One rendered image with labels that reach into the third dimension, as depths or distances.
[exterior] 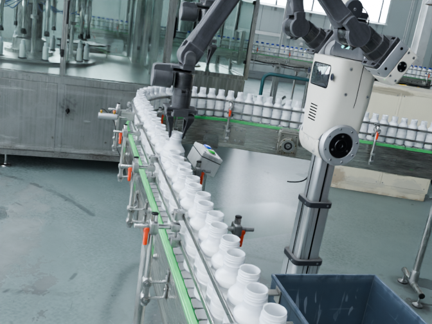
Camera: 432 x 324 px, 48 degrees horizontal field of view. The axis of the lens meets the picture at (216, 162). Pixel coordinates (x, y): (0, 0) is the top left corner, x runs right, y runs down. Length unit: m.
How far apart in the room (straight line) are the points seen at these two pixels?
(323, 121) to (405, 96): 3.75
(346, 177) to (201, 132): 2.86
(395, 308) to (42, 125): 3.82
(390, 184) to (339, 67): 4.01
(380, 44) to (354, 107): 0.28
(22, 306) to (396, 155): 2.31
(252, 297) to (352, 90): 1.17
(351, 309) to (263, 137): 1.75
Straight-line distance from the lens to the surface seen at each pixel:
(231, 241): 0.96
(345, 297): 1.45
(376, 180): 5.67
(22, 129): 4.72
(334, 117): 1.82
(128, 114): 2.36
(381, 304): 1.44
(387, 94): 5.48
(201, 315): 1.00
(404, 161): 3.23
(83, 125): 4.68
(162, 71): 1.46
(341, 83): 1.80
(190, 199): 1.19
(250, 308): 0.79
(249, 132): 3.03
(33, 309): 2.80
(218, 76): 6.72
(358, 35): 1.61
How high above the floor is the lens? 1.55
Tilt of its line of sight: 16 degrees down
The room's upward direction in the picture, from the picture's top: 9 degrees clockwise
